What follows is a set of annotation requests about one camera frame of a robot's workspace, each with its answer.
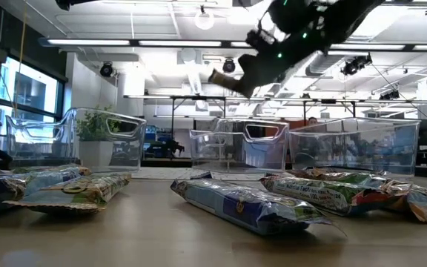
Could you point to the right gripper finger tan pad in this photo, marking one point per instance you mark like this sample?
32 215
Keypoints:
224 79

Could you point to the beige green granola bar pack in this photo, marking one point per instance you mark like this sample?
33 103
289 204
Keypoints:
69 170
76 193

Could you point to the blue silver granola bar pack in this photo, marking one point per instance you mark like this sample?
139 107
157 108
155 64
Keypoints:
43 181

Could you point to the orange green granola bar pack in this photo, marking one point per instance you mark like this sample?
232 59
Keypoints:
424 204

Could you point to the black background robot arm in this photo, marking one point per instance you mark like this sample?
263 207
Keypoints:
169 147

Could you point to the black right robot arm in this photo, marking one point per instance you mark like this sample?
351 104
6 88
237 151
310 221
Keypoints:
347 18

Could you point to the person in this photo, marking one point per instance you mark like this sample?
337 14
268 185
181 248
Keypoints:
312 121

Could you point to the long ceiling light strip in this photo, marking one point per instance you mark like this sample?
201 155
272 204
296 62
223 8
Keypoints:
132 42

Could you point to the white patterned table mat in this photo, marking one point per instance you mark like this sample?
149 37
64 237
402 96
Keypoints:
169 173

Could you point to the clear plastic bin straight rim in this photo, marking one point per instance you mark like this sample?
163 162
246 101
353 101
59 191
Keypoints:
358 148

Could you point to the green plant in white pot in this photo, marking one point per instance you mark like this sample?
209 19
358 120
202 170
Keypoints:
95 142

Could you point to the dark computer monitor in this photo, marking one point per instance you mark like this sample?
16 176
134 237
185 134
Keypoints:
426 130

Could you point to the black metal frame rig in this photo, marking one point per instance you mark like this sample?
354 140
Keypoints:
198 98

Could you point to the silver ceiling air duct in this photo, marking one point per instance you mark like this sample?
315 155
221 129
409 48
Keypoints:
321 63

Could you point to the black ceiling camera cluster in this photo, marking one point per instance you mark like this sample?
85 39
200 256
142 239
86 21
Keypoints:
356 65

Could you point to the black ceiling camera pair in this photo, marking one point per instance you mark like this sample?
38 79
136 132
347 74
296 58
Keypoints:
389 95

